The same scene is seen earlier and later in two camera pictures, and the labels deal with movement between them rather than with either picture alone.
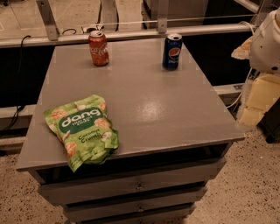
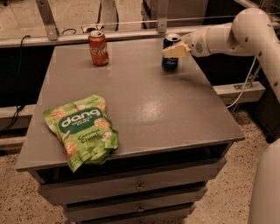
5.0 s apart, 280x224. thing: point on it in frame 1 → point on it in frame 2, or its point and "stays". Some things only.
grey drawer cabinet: [173, 129] stays
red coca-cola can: [98, 44] stays
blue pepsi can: [171, 53] stays
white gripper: [266, 48] → [197, 44]
